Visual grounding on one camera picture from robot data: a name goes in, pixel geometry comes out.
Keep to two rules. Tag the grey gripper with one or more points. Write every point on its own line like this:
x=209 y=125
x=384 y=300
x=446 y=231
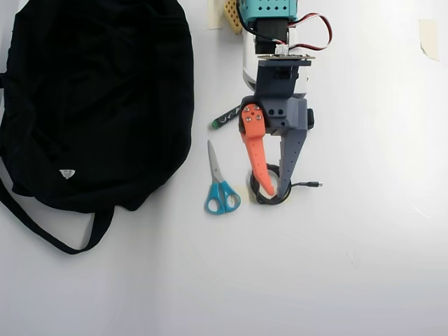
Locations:
x=283 y=116

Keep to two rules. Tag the green marker with black barrel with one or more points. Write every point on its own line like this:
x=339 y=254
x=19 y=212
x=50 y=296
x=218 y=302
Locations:
x=224 y=119

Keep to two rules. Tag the black fabric bag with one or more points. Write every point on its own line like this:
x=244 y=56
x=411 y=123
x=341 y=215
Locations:
x=98 y=122

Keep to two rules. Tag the pale yellow tape patch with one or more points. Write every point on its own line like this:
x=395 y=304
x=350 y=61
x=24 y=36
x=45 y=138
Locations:
x=246 y=194

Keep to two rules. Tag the yellow perforated block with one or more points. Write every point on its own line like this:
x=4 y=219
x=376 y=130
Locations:
x=232 y=17

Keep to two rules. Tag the beige masking tape strip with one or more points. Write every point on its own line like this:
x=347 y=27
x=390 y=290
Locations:
x=215 y=15
x=430 y=38

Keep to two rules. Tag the bare camera circuit board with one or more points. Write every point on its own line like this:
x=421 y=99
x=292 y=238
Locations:
x=287 y=57

